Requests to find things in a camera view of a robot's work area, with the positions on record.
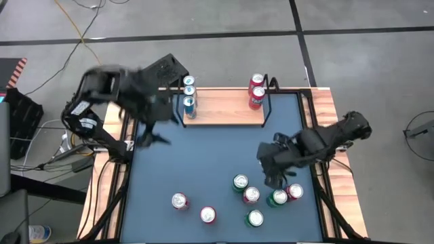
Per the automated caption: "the white cable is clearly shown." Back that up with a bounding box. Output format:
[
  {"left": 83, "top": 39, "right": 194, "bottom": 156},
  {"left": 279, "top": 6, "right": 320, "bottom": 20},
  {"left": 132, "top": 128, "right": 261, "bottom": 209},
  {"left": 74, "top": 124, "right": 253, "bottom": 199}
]
[{"left": 23, "top": 118, "right": 68, "bottom": 170}]

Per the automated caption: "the yellow extension cable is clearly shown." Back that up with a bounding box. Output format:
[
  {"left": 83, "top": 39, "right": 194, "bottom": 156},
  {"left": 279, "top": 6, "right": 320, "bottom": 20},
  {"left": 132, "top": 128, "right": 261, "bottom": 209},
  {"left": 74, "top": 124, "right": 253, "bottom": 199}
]
[{"left": 54, "top": 0, "right": 102, "bottom": 65}]

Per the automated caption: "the black floor cable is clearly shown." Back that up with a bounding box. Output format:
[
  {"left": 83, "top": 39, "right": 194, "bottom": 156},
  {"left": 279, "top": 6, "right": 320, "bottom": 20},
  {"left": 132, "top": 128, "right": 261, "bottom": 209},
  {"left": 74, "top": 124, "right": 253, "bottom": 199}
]
[
  {"left": 72, "top": 0, "right": 130, "bottom": 10},
  {"left": 24, "top": 0, "right": 104, "bottom": 96}
]

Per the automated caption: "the white power strip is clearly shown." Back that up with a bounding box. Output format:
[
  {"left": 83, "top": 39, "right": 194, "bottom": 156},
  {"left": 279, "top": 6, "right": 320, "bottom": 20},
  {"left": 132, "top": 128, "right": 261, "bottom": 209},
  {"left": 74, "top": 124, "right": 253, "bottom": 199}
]
[{"left": 59, "top": 133, "right": 71, "bottom": 154}]

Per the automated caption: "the black plastic crate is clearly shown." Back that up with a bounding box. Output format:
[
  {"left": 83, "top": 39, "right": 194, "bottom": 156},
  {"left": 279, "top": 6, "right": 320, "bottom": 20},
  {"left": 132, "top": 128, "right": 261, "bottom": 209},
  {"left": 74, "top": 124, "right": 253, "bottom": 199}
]
[{"left": 3, "top": 87, "right": 45, "bottom": 161}]

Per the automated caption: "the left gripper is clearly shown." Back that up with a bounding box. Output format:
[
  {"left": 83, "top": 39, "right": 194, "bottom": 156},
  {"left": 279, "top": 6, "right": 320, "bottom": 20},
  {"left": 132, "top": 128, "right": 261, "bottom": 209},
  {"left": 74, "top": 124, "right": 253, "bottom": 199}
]
[{"left": 135, "top": 91, "right": 179, "bottom": 148}]

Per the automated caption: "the red Fanta strawberry can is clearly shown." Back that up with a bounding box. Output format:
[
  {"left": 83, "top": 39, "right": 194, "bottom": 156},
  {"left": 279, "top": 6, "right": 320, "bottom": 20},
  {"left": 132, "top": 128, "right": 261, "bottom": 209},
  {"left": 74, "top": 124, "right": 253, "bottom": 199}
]
[
  {"left": 199, "top": 205, "right": 217, "bottom": 224},
  {"left": 248, "top": 85, "right": 267, "bottom": 111},
  {"left": 248, "top": 73, "right": 265, "bottom": 89}
]

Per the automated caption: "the green soda can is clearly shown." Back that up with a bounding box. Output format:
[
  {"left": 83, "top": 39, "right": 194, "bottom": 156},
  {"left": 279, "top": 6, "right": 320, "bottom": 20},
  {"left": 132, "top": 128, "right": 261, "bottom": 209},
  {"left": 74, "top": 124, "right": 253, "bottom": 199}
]
[
  {"left": 244, "top": 209, "right": 264, "bottom": 228},
  {"left": 231, "top": 174, "right": 250, "bottom": 193},
  {"left": 266, "top": 188, "right": 289, "bottom": 207}
]

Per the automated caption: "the wooden shelf black wire frame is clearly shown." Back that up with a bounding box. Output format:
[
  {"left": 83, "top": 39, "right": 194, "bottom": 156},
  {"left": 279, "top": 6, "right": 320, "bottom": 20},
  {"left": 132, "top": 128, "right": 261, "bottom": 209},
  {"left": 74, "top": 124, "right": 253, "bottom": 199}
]
[{"left": 175, "top": 73, "right": 281, "bottom": 129}]

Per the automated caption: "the blue table mat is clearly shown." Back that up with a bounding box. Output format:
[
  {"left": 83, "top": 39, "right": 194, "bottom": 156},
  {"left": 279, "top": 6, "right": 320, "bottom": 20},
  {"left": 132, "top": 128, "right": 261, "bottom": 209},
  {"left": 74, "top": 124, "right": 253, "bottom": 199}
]
[{"left": 120, "top": 93, "right": 325, "bottom": 243}]

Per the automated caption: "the black orange striped panel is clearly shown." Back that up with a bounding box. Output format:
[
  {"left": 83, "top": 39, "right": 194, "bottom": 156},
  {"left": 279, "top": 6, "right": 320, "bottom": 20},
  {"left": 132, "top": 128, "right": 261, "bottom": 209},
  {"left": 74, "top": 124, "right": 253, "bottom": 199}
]
[{"left": 0, "top": 57, "right": 28, "bottom": 89}]

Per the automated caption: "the red Coca-Cola can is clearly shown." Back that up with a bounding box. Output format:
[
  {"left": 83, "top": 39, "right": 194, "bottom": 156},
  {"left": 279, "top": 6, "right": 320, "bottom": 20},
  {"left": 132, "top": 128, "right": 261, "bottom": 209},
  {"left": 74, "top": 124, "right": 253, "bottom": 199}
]
[
  {"left": 242, "top": 186, "right": 261, "bottom": 205},
  {"left": 171, "top": 192, "right": 190, "bottom": 211},
  {"left": 285, "top": 182, "right": 304, "bottom": 201}
]

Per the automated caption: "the grey equipment case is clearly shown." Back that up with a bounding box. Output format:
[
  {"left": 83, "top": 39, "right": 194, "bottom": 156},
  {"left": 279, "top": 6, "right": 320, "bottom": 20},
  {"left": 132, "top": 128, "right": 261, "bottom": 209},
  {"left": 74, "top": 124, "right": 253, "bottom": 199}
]
[{"left": 0, "top": 101, "right": 11, "bottom": 198}]

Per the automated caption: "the black floor beam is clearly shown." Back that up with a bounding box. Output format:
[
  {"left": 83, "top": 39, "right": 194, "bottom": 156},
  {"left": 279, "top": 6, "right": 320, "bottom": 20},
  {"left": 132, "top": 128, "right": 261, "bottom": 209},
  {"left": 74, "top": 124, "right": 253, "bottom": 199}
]
[{"left": 9, "top": 173, "right": 87, "bottom": 205}]

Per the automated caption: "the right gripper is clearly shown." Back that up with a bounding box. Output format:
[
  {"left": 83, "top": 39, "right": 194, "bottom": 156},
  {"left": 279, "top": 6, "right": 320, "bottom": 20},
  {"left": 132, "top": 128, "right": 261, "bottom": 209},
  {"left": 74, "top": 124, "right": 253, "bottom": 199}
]
[{"left": 256, "top": 140, "right": 296, "bottom": 189}]

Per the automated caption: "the plastic bottle yellow blue label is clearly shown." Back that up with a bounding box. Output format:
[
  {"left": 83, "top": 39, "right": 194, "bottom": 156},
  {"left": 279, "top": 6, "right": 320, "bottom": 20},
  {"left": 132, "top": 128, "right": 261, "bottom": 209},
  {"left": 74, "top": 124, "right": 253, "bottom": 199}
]
[{"left": 28, "top": 224, "right": 52, "bottom": 244}]

